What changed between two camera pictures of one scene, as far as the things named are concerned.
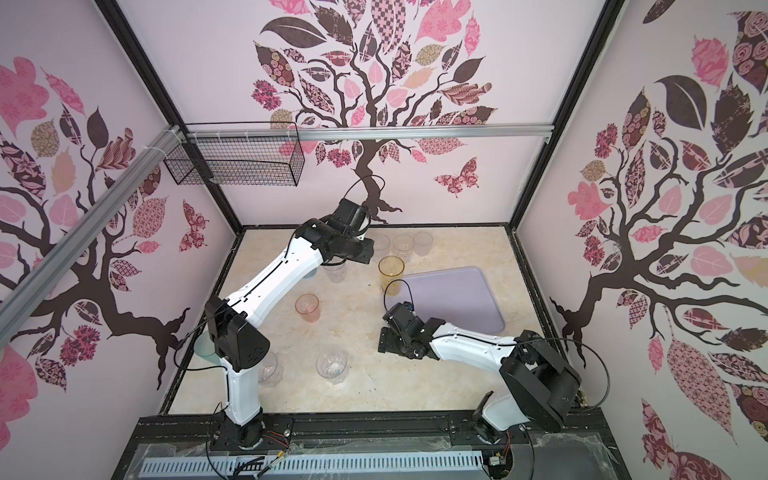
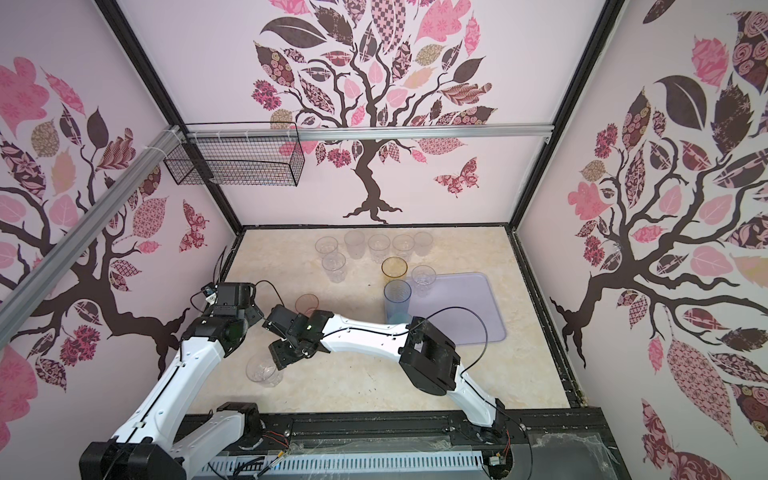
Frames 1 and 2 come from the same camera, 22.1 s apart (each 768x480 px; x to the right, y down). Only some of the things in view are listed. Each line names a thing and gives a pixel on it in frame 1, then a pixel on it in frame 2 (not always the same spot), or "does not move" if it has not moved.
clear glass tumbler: [403, 244] does not move
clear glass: [271, 374] does not move
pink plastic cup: [308, 306] does not move
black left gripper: [365, 252] to [254, 313]
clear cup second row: [336, 272] does not move
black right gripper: [387, 341] to [280, 355]
